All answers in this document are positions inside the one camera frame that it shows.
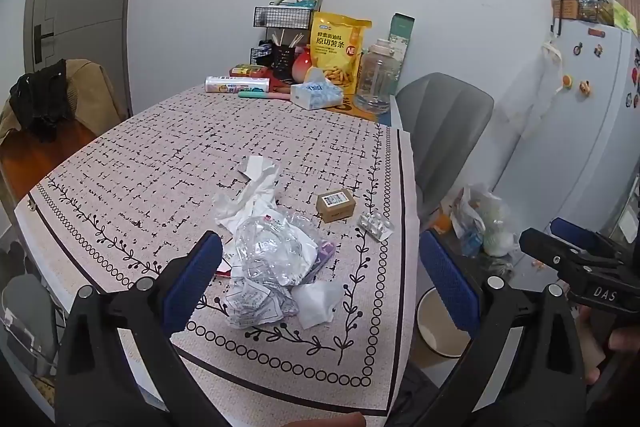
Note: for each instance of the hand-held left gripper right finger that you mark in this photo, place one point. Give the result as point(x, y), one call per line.
point(447, 279)

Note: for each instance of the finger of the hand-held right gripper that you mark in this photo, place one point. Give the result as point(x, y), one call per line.
point(575, 228)
point(550, 252)

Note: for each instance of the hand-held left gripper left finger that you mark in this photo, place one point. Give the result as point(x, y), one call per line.
point(192, 279)

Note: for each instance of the white waste bin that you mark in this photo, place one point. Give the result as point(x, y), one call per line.
point(440, 327)

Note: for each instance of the silver blister pack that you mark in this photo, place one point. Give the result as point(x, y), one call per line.
point(375, 227)

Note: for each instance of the person's right hand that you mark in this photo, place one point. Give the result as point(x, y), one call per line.
point(625, 342)

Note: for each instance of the person's left hand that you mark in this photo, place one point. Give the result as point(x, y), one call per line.
point(325, 421)

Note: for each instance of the small red wrapper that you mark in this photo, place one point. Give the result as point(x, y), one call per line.
point(222, 275)

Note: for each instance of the orange packet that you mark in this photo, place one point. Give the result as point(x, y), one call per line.
point(442, 222)

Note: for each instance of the crumpled printed paper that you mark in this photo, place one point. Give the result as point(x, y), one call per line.
point(250, 307)

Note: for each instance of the clear plastic garbage bag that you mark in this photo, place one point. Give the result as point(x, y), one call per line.
point(485, 217)

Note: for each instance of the white refrigerator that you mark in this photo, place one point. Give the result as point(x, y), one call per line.
point(590, 147)

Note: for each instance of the clear plastic wrapper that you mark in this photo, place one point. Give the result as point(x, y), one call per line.
point(270, 247)

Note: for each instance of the small white tissue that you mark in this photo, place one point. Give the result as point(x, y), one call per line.
point(315, 304)

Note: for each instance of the small purple packet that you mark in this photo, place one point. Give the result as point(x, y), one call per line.
point(324, 253)

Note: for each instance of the folded white paper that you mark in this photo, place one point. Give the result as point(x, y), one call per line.
point(257, 167)

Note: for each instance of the small cardboard box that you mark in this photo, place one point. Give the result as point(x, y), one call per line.
point(336, 206)

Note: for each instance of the patterned pink tablecloth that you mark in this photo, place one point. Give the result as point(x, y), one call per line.
point(175, 147)

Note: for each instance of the group of fridge magnets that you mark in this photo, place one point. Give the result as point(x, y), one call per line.
point(585, 87)

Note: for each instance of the white cloth bag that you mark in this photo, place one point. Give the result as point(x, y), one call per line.
point(535, 92)

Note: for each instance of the grey chair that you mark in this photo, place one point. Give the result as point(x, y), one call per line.
point(442, 127)

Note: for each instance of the wooden chair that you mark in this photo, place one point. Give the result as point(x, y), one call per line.
point(40, 162)

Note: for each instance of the green and pink pen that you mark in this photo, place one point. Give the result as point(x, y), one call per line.
point(262, 95)

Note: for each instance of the white roll package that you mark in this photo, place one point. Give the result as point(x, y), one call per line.
point(237, 84)

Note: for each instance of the clear plastic jar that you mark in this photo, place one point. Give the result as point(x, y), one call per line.
point(375, 79)

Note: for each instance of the red and yellow box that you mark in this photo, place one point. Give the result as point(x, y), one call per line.
point(247, 70)

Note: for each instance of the yellow green packet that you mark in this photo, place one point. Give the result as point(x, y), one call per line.
point(625, 16)

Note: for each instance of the blue tissue pack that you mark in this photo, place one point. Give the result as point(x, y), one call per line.
point(315, 96)

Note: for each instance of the black cloth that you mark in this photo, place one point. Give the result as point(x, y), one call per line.
point(40, 102)

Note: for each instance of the black pen holder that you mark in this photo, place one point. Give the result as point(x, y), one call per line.
point(282, 57)

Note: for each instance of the peach shaped ornament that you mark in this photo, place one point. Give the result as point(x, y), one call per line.
point(302, 66)

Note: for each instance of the tall green box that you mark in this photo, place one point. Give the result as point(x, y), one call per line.
point(401, 34)

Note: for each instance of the yellow snack bag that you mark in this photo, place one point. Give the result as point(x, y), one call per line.
point(337, 52)

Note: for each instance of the grey door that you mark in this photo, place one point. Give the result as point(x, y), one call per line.
point(80, 7)

